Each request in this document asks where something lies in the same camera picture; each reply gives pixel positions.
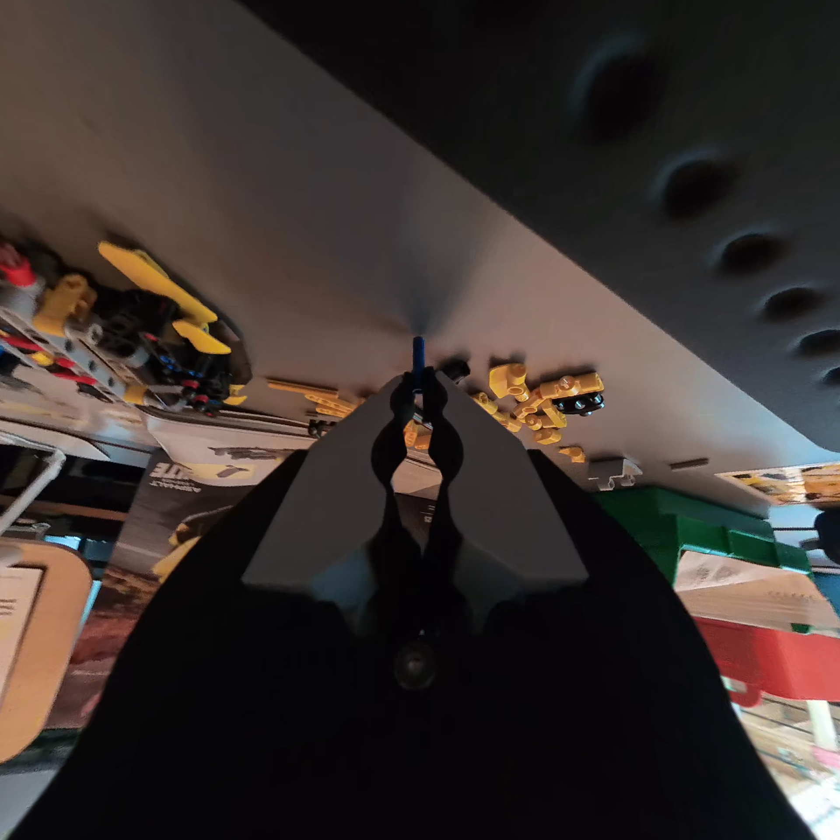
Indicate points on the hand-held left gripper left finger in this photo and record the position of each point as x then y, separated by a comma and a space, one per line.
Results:
315, 512

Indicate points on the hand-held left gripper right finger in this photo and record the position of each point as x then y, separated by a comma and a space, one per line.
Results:
518, 512

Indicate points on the lego instruction booklet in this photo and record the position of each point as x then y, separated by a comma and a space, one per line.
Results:
197, 436

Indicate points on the blue lego axle pin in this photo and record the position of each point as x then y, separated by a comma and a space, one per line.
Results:
418, 361

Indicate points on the lego car chassis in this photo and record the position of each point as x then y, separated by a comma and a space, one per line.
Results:
131, 328

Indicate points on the pile of yellow lego pieces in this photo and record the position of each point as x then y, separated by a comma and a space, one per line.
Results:
544, 400

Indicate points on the lego set box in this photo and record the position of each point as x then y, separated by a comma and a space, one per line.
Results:
151, 590

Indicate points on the yellow printed paper sheet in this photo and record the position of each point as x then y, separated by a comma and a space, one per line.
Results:
787, 482

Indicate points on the wooden document board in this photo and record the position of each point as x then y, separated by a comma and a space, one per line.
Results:
59, 656

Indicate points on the light grey lego bracket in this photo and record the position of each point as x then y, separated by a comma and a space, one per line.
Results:
613, 474

